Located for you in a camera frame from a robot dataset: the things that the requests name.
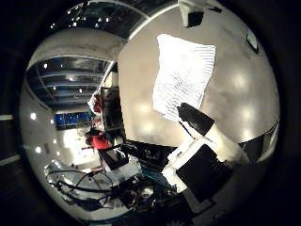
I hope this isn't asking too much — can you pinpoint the white paper sheet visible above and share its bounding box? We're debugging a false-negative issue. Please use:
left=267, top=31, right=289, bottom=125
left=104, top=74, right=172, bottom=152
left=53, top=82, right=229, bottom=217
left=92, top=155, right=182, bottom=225
left=151, top=33, right=217, bottom=123

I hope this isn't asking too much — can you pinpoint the black metal shelf cart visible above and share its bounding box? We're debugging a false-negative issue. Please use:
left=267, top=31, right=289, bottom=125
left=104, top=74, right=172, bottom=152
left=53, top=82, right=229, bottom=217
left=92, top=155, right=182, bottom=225
left=100, top=87, right=124, bottom=133

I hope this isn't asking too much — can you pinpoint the black cable bundle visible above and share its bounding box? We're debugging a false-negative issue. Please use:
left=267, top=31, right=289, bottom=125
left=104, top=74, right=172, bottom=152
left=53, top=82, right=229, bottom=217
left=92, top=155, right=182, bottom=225
left=46, top=169, right=126, bottom=210

